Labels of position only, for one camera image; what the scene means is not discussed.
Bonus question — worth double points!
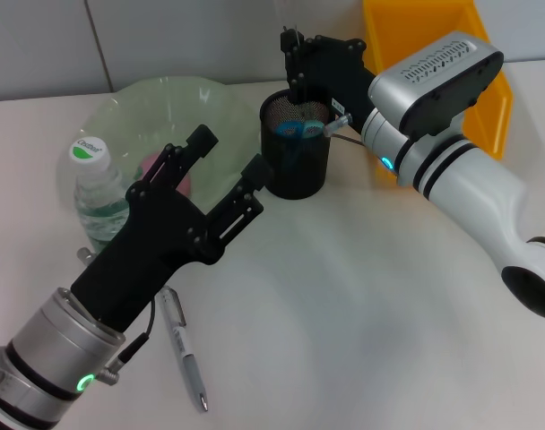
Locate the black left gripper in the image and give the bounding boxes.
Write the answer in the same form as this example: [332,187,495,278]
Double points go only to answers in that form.
[69,125,276,333]

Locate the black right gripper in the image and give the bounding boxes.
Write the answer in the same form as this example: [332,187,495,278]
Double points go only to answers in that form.
[280,25,380,136]

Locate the blue scissors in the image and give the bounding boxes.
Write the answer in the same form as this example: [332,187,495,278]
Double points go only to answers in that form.
[274,118,326,174]

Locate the pink toy peach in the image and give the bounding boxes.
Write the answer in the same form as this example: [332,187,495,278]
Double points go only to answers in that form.
[135,150,194,201]

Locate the clear water bottle green label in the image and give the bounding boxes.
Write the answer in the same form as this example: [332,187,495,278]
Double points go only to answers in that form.
[67,135,133,254]

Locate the silver ballpoint pen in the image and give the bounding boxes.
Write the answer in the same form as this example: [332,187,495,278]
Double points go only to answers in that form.
[158,286,210,413]

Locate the black mesh pen holder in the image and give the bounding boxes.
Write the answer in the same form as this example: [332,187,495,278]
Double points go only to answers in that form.
[259,88,334,201]

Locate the green glass fruit bowl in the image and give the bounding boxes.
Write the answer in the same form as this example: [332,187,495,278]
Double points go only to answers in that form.
[72,75,263,216]

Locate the yellow plastic bin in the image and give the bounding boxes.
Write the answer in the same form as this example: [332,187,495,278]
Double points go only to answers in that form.
[361,0,515,185]

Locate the left gripper cable with connector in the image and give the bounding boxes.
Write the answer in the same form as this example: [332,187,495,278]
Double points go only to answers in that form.
[77,246,157,386]

